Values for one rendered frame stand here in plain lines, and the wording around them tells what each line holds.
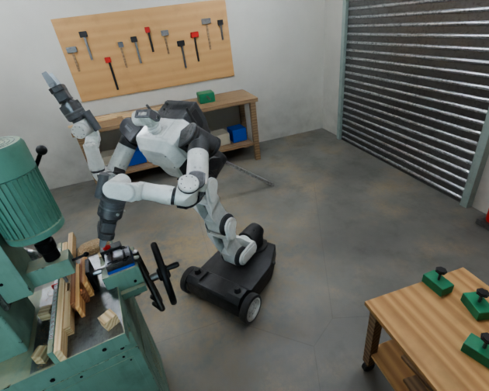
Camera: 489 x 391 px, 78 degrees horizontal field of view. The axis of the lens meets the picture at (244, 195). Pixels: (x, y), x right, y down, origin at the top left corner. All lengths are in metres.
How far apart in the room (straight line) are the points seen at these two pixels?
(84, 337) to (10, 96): 3.75
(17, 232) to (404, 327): 1.49
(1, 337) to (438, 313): 1.70
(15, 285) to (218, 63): 3.70
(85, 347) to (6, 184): 0.55
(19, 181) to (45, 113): 3.51
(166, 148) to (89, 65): 3.06
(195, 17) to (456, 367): 4.09
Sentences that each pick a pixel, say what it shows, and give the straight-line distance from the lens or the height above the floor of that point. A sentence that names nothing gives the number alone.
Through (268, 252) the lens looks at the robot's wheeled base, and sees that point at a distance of 2.36.
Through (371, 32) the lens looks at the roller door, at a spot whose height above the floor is 1.42.
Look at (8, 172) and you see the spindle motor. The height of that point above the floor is 1.44.
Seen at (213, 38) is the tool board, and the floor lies 1.54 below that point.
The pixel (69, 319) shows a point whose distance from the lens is 1.24.
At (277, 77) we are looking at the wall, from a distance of 4.73.
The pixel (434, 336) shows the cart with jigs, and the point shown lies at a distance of 1.57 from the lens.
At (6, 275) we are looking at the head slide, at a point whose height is 1.11.
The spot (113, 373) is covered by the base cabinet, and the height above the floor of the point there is 0.63.
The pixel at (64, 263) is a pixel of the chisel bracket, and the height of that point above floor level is 1.06.
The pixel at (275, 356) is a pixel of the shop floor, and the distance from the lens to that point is 2.03.
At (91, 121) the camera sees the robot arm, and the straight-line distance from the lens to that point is 1.57.
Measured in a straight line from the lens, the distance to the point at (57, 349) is 1.16.
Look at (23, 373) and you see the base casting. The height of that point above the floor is 0.80.
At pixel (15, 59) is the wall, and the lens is 4.53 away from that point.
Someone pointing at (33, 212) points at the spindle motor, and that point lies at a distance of 1.13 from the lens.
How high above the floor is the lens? 1.74
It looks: 31 degrees down
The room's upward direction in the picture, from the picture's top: 8 degrees counter-clockwise
